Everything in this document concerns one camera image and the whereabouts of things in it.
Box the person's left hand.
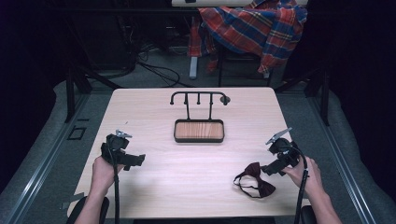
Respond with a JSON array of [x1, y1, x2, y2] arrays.
[[92, 155, 125, 196]]

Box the black chair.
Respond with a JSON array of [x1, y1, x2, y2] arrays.
[[217, 43, 273, 88]]

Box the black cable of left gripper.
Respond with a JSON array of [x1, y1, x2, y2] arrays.
[[106, 136, 121, 224]]

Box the white table leg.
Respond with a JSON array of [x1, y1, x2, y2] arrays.
[[189, 55, 199, 80]]

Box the black metal stand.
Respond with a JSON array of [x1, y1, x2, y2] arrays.
[[274, 66, 331, 127], [64, 63, 122, 124]]

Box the black floor cables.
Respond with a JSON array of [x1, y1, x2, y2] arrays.
[[102, 12, 194, 89]]

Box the black hanger stand with tray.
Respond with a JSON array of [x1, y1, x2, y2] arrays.
[[169, 91, 232, 144]]

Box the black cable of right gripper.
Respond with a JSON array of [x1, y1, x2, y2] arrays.
[[289, 145, 310, 224]]

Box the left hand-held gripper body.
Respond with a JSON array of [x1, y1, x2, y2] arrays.
[[100, 129, 137, 166]]

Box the dark red bow tie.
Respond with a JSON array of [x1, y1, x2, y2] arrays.
[[233, 161, 276, 200]]

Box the person's right hand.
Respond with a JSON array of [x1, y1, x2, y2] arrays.
[[282, 156, 323, 198]]

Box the red blue plaid shirt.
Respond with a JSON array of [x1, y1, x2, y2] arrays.
[[187, 0, 308, 75]]

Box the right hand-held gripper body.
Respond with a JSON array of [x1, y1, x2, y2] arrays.
[[265, 127, 302, 173]]

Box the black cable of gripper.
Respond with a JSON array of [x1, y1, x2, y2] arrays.
[[289, 145, 310, 224], [106, 136, 121, 224]]

